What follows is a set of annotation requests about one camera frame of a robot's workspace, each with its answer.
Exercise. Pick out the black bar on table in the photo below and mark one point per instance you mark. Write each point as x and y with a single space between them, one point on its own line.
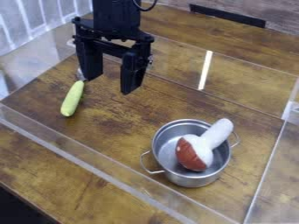
246 20

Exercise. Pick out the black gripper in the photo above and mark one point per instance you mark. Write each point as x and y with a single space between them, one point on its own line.
113 31

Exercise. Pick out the clear acrylic barrier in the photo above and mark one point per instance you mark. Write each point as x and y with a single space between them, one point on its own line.
183 208

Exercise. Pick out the yellow-green handled spoon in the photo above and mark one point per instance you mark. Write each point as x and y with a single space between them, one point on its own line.
73 95

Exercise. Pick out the red white plush mushroom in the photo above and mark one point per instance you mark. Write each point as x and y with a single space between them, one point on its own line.
194 149

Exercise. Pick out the silver metal pot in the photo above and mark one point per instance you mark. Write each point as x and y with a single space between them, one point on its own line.
166 138

